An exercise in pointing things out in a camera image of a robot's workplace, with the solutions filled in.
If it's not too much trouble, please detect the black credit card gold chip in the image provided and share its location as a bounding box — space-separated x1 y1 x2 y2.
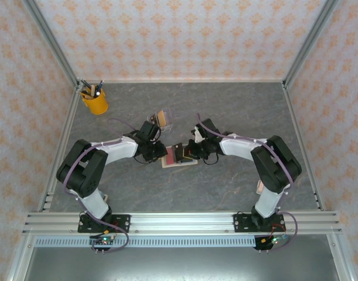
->
170 142 186 163

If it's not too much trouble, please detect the red credit card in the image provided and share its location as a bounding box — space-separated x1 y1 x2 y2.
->
164 146 181 166

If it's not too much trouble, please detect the clear acrylic card stand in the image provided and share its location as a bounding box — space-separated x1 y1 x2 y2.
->
146 107 174 134

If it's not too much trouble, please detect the yellow pen cup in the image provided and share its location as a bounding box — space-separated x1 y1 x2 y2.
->
80 89 109 115

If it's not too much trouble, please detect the controller circuit board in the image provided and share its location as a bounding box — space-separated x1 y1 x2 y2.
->
89 235 117 254
253 234 288 253

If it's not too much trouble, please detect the grey metal panel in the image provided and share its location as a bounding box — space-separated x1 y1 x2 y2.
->
22 247 342 281

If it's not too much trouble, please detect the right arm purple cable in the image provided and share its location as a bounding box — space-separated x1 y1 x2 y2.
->
196 113 299 252

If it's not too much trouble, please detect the aluminium mounting rail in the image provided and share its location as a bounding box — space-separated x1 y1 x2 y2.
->
22 211 343 235

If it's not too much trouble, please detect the aluminium table edge rail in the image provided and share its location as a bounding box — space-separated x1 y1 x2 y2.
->
36 84 83 213
77 78 287 84
281 83 326 211

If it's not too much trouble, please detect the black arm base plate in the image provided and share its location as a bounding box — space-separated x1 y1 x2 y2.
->
233 213 285 234
77 214 131 234

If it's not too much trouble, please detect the slotted grey cable duct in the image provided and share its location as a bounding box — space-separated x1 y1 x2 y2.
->
34 237 257 248

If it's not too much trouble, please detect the aluminium frame post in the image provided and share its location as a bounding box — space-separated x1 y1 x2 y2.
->
282 0 340 88
22 0 81 88

